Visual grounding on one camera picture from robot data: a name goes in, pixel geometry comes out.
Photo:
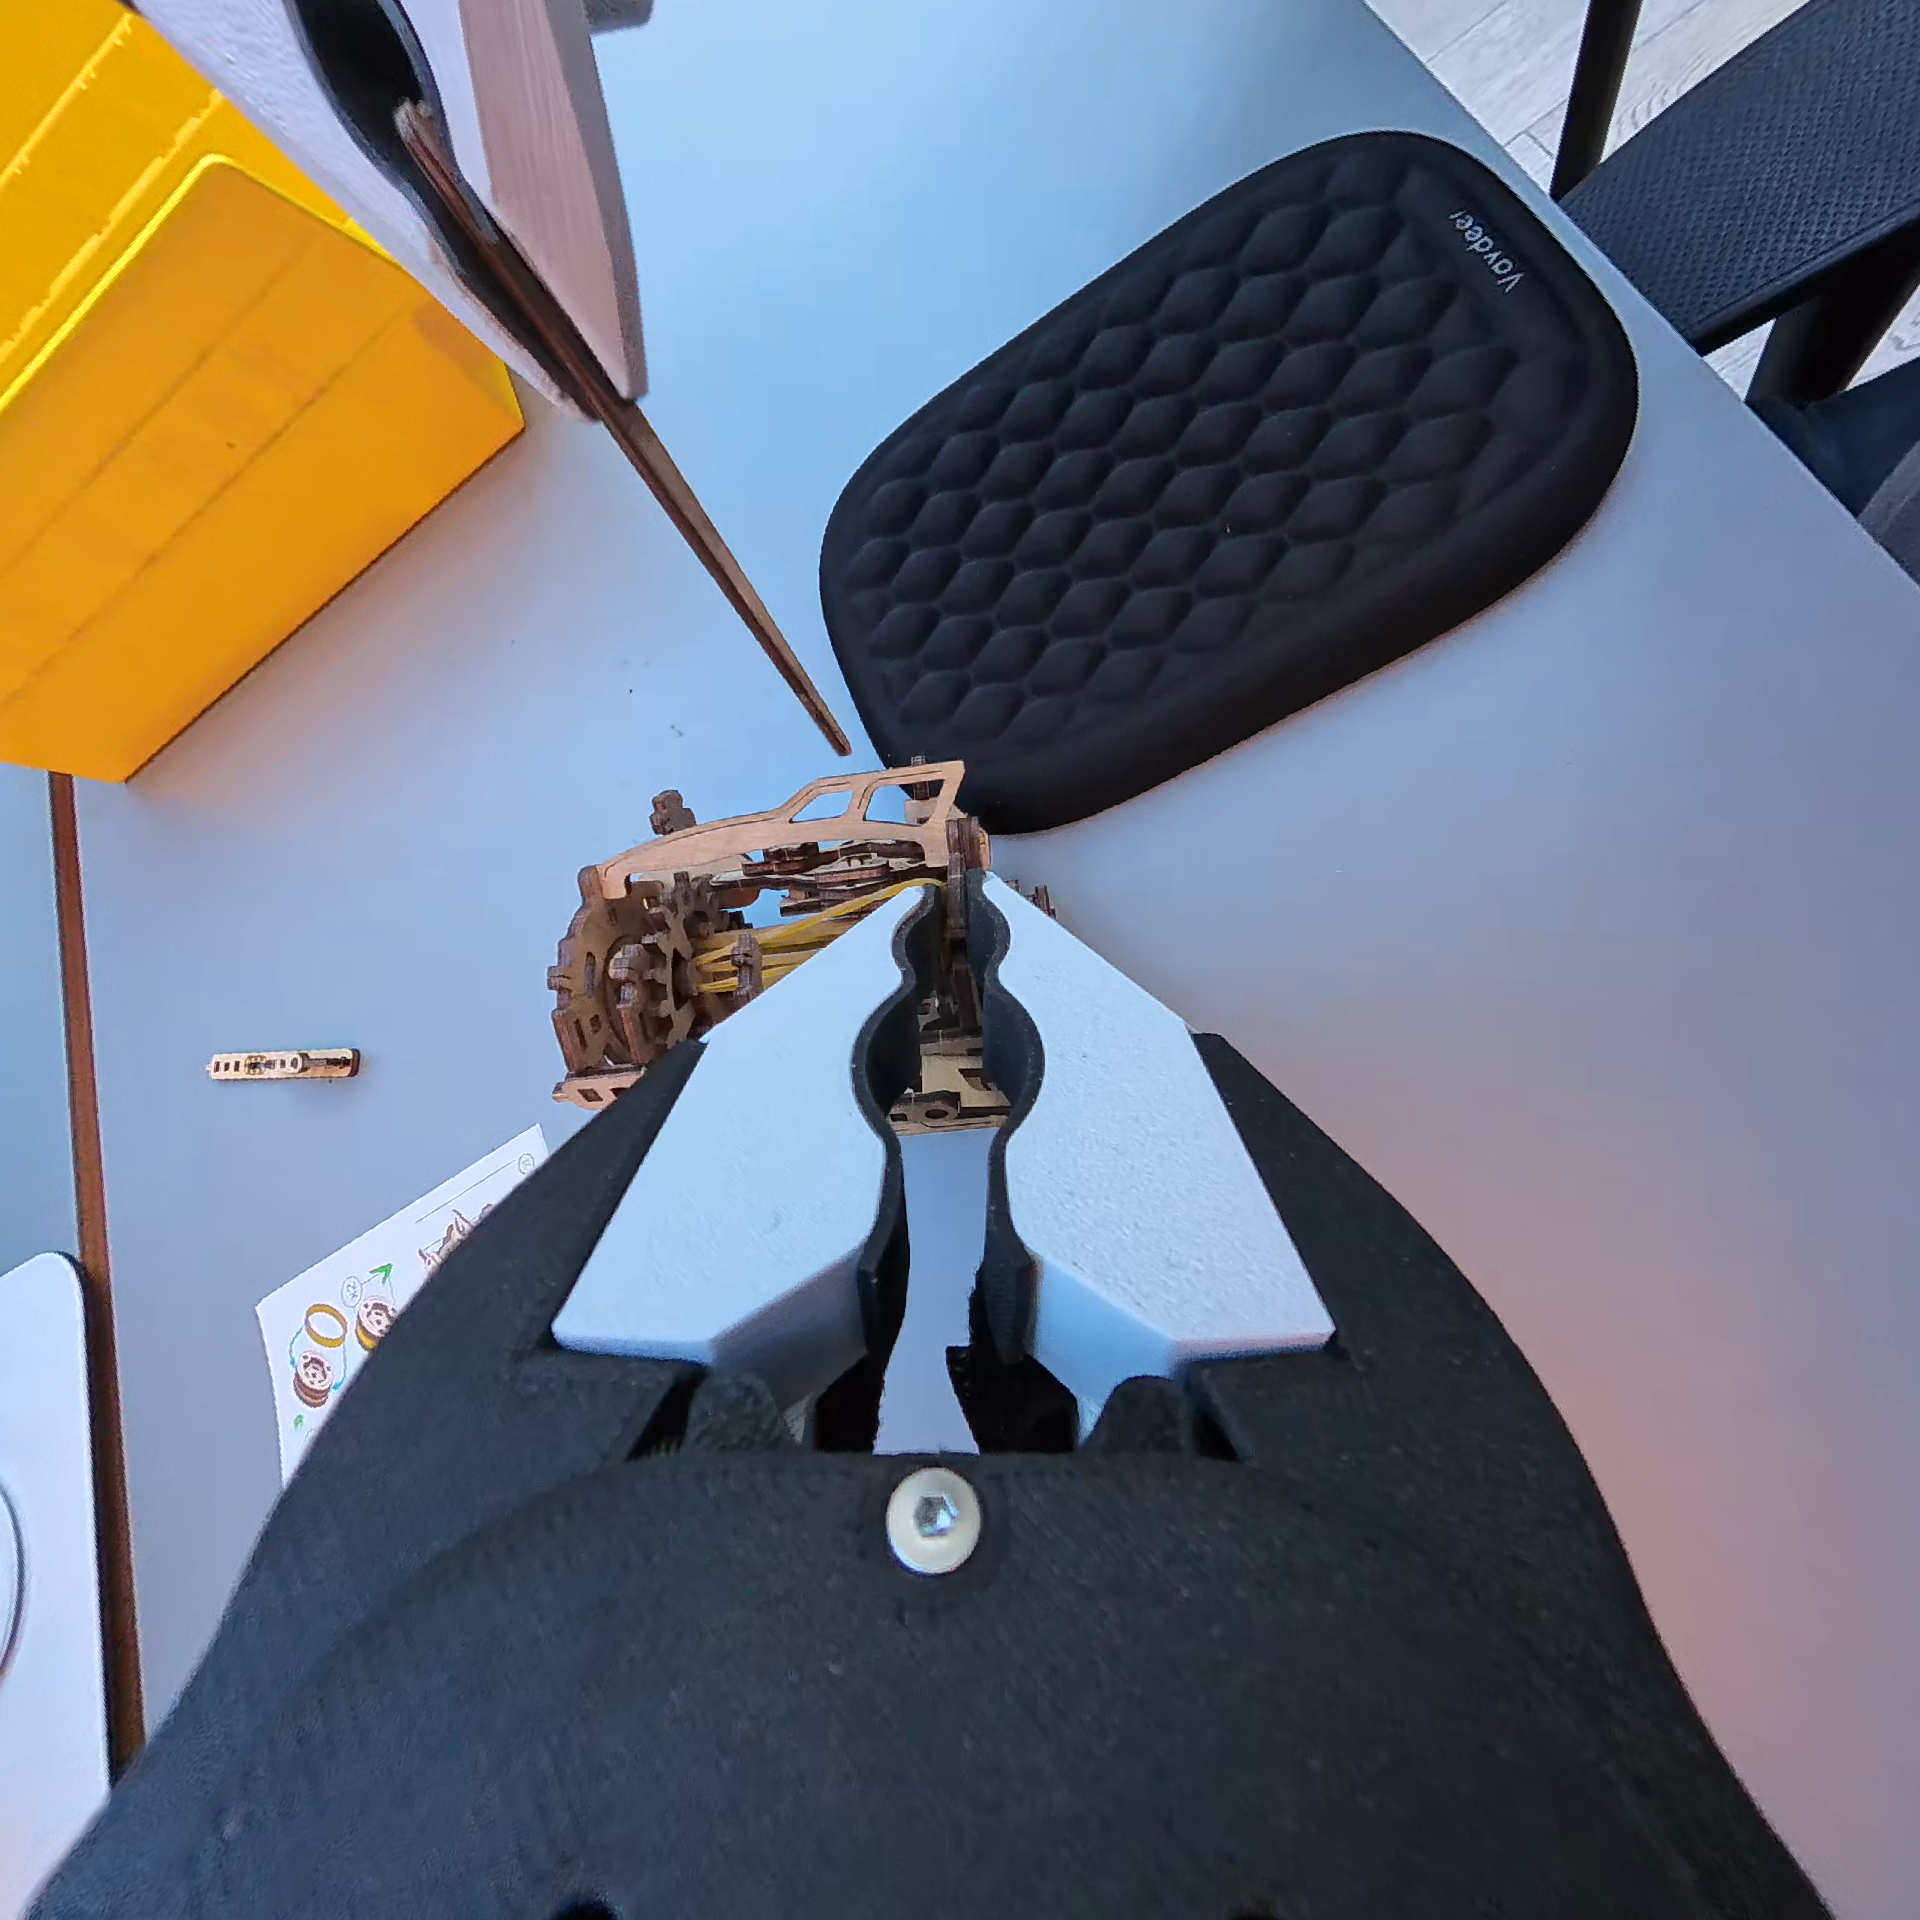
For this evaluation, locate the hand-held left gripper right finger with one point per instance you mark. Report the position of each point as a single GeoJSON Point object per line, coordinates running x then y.
{"type": "Point", "coordinates": [1155, 1200]}

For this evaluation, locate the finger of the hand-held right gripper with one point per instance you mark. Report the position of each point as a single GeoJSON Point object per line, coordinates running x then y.
{"type": "Point", "coordinates": [541, 149]}
{"type": "Point", "coordinates": [254, 45]}

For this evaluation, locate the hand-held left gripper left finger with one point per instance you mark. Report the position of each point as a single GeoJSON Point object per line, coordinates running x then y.
{"type": "Point", "coordinates": [720, 1200]}

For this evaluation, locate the wooden mechanical car model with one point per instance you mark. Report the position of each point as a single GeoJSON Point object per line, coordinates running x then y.
{"type": "Point", "coordinates": [646, 962]}

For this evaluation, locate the thin wooden model panel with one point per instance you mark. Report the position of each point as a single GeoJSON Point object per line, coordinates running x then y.
{"type": "Point", "coordinates": [740, 599]}

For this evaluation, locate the illustrated instruction booklet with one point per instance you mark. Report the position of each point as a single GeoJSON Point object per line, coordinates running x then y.
{"type": "Point", "coordinates": [359, 1319]}

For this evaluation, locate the yellow plastic storage bin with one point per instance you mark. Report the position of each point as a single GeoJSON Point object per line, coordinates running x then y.
{"type": "Point", "coordinates": [195, 451]}

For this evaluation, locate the small wooden strip part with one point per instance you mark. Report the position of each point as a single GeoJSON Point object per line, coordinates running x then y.
{"type": "Point", "coordinates": [284, 1067]}

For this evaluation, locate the black honeycomb cushion pad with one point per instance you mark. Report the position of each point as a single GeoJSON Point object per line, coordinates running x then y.
{"type": "Point", "coordinates": [1231, 482]}

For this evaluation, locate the white device at edge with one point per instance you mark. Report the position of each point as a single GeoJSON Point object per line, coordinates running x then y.
{"type": "Point", "coordinates": [44, 1501]}

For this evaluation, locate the person's grey clothing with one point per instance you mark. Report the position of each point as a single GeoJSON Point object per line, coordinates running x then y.
{"type": "Point", "coordinates": [1898, 524]}

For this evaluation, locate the black office chair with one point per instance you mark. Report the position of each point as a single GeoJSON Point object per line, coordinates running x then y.
{"type": "Point", "coordinates": [1757, 196]}

